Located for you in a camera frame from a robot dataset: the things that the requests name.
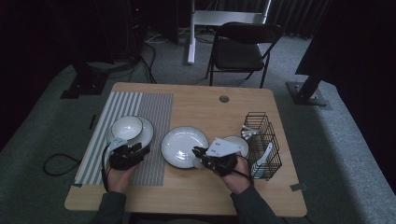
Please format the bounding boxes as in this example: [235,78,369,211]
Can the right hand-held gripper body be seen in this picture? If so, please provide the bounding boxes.
[203,137,244,178]

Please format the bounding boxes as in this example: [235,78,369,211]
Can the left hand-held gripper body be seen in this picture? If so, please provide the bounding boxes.
[107,136,141,172]

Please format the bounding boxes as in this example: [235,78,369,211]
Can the white plate with black rim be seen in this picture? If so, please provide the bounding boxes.
[161,126,210,170]
[106,116,155,149]

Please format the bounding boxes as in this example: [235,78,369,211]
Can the white bowl with black rim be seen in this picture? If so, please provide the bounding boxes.
[110,115,145,142]
[222,135,250,159]

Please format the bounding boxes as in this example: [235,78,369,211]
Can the black wire basket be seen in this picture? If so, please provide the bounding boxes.
[241,111,283,182]

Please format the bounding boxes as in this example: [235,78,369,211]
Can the person's left hand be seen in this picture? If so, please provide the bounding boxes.
[106,163,138,194]

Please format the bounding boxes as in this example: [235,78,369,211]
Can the person's right hand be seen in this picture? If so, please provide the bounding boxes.
[221,152,254,196]

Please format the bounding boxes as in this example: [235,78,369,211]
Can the grey white striped placemat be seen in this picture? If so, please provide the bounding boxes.
[74,91,174,188]

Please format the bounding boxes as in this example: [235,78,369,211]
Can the black stand base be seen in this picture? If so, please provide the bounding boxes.
[60,60,110,100]

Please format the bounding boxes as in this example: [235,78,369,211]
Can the black folding chair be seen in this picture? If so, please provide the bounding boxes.
[205,21,283,90]

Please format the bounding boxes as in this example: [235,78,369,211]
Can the dark curtain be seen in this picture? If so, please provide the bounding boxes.
[214,0,332,39]

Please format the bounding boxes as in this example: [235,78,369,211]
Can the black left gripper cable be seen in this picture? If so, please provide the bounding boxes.
[100,142,112,191]

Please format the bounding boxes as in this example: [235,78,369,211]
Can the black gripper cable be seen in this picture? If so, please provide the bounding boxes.
[100,142,112,191]
[234,154,255,185]

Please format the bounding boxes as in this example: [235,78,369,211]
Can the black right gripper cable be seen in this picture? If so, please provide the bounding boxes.
[234,154,255,185]

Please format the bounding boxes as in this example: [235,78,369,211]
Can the black floor cable loop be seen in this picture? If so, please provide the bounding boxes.
[42,153,83,177]

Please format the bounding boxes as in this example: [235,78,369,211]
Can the black floor cables bundle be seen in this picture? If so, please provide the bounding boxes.
[108,29,158,85]

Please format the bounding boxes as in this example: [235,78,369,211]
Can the black metal post with base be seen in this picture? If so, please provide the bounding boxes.
[286,66,332,109]

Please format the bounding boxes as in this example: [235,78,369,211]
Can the white desk frame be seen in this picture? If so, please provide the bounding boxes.
[186,0,273,65]

